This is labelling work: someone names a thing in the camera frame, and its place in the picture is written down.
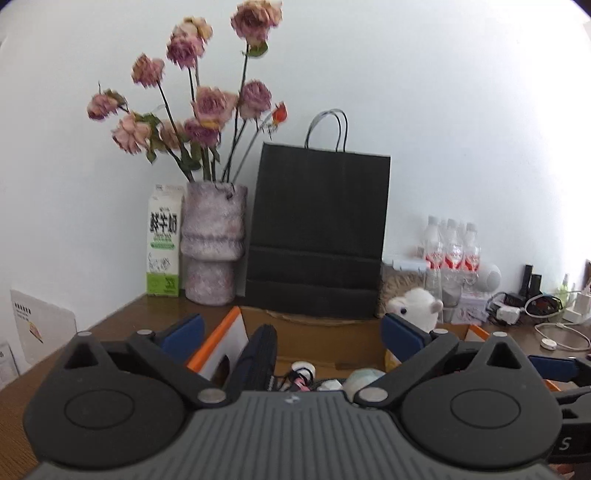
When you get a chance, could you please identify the white printed tin box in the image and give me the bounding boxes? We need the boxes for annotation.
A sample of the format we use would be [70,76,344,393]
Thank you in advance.
[450,293,490,324]

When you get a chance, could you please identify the white and yellow alpaca plush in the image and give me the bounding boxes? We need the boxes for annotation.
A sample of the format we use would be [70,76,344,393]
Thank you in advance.
[385,287,445,370]

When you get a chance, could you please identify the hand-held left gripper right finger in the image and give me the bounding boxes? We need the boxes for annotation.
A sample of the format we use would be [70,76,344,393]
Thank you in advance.
[355,313,536,409]

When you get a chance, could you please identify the white and green milk carton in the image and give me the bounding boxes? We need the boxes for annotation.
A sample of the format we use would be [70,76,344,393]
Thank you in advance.
[146,184,185,297]

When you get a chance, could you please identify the black zip pouch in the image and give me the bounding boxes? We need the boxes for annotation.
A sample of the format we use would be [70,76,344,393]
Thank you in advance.
[224,324,279,393]

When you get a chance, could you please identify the clear seed jar white lid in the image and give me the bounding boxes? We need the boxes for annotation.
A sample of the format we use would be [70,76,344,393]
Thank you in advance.
[379,254,430,319]

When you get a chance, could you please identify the black paper shopping bag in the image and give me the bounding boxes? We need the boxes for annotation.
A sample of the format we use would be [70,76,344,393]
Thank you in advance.
[245,109,392,320]

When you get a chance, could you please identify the white booklet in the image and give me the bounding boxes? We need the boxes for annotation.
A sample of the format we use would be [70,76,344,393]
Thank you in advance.
[10,290,77,365]

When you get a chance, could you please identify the mottled grey ceramic vase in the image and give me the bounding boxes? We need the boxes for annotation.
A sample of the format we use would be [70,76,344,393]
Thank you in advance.
[180,181,249,306]

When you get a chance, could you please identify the printed paper leaflets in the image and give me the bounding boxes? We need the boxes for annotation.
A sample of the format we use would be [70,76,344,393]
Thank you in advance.
[0,342,21,391]

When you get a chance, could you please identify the pale translucent plastic bundle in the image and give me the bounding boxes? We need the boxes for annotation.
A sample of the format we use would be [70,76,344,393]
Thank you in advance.
[344,368,386,403]

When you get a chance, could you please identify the white round speaker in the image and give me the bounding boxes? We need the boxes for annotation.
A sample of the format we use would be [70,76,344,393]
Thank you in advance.
[478,263,502,294]

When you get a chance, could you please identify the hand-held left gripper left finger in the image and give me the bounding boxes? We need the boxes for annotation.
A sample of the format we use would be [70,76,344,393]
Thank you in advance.
[60,314,229,409]

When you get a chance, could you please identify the white puck charger cable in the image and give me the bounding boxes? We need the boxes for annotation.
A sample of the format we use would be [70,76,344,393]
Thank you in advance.
[536,320,591,352]

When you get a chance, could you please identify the dried pink rose bouquet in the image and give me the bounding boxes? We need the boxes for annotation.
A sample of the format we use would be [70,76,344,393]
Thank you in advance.
[87,0,288,183]

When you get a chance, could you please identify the water bottle red label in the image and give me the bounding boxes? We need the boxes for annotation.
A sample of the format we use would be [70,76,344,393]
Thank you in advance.
[441,219,463,273]
[462,223,482,275]
[422,216,444,273]

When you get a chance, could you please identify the red pumpkin print cardboard box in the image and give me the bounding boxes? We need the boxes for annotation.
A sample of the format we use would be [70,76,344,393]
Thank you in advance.
[187,305,561,393]

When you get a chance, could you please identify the pink and black small item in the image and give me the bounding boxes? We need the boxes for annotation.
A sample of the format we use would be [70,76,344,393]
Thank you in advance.
[276,369,315,393]

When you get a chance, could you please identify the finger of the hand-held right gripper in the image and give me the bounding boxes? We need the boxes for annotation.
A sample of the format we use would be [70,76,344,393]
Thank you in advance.
[555,384,591,418]
[527,354,591,386]

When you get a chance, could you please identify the clear glass cup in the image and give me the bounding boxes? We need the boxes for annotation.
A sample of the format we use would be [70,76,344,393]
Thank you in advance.
[426,270,462,324]

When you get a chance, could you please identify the black cable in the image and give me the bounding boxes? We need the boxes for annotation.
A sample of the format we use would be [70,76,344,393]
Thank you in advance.
[487,291,527,324]

